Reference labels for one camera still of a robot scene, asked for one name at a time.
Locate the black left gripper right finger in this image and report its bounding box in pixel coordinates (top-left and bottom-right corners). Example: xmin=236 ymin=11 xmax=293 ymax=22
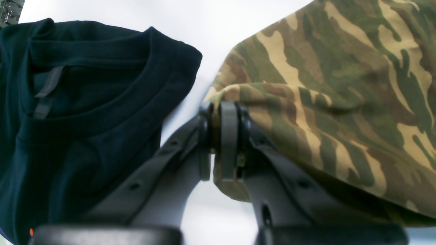
xmin=219 ymin=102 xmax=408 ymax=245

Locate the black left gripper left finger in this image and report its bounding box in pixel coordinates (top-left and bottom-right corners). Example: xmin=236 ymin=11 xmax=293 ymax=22
xmin=29 ymin=102 xmax=213 ymax=245

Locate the black T-shirt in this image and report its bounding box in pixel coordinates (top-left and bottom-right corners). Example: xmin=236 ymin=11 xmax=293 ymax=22
xmin=1 ymin=18 xmax=203 ymax=245

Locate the camouflage T-shirt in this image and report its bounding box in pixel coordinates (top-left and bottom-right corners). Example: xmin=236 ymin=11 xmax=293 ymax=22
xmin=205 ymin=0 xmax=436 ymax=227

